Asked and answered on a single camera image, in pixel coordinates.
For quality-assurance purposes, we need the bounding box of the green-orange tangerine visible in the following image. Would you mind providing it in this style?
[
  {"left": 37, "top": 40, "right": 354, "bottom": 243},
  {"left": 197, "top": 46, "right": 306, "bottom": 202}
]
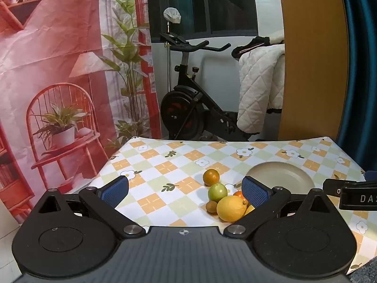
[{"left": 203, "top": 169, "right": 220, "bottom": 186}]

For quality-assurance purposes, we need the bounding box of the checked floral tablecloth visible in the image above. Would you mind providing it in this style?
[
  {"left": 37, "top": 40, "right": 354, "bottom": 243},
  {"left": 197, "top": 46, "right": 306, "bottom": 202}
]
[{"left": 97, "top": 136, "right": 377, "bottom": 275}]

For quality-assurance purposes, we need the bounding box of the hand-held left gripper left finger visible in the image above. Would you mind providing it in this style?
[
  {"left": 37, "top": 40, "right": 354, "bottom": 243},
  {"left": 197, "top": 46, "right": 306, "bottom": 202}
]
[{"left": 31, "top": 175, "right": 147, "bottom": 237}]

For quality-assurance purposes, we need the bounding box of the white seat cover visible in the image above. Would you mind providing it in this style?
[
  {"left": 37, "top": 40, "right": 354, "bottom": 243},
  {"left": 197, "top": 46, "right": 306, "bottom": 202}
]
[{"left": 163, "top": 7, "right": 182, "bottom": 24}]

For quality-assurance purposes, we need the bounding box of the black exercise bike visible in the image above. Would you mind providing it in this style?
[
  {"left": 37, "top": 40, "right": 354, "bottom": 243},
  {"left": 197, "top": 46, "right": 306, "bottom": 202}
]
[{"left": 160, "top": 21, "right": 257, "bottom": 142}]

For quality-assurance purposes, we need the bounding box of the teal rug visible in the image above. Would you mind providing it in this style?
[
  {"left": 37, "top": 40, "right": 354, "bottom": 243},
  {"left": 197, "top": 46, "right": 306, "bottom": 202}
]
[{"left": 349, "top": 256, "right": 377, "bottom": 283}]

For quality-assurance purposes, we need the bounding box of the wooden board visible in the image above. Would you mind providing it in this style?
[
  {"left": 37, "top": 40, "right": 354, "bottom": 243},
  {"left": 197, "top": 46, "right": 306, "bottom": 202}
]
[{"left": 277, "top": 0, "right": 349, "bottom": 142}]

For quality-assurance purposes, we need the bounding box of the small green citrus fruit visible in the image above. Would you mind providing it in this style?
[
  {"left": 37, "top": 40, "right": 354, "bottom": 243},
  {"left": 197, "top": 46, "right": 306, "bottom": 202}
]
[{"left": 208, "top": 183, "right": 228, "bottom": 203}]

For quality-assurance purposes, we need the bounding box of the beige plate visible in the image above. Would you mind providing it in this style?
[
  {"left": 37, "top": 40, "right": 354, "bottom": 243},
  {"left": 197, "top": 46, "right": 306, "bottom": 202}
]
[{"left": 245, "top": 162, "right": 316, "bottom": 191}]

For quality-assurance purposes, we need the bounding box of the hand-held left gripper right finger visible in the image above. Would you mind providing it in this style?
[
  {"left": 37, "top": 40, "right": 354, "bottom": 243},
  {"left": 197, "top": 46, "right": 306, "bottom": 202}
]
[{"left": 223, "top": 176, "right": 344, "bottom": 238}]

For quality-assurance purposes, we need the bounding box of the black garment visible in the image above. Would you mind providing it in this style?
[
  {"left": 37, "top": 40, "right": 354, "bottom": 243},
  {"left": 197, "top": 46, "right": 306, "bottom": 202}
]
[{"left": 231, "top": 36, "right": 271, "bottom": 60}]

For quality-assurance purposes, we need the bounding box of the red printed wall tapestry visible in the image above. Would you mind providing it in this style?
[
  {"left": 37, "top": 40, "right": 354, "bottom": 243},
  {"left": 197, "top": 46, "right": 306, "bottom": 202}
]
[{"left": 0, "top": 0, "right": 162, "bottom": 225}]

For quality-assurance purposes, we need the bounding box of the white quilted blanket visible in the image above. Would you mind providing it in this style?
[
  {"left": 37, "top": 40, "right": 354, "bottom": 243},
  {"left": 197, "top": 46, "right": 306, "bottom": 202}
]
[{"left": 237, "top": 44, "right": 286, "bottom": 133}]

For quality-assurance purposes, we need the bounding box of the dark window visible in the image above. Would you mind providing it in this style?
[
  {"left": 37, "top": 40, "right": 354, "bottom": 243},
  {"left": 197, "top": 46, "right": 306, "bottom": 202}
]
[{"left": 147, "top": 0, "right": 260, "bottom": 40}]

